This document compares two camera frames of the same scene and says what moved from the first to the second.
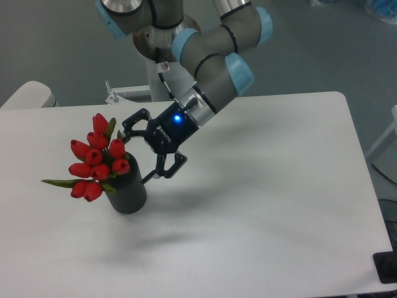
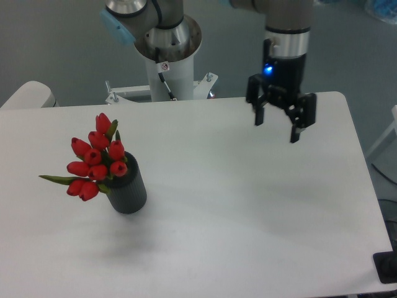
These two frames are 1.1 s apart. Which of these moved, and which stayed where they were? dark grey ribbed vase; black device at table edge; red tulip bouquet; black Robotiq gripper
Moved: black Robotiq gripper
Stayed: dark grey ribbed vase; black device at table edge; red tulip bouquet
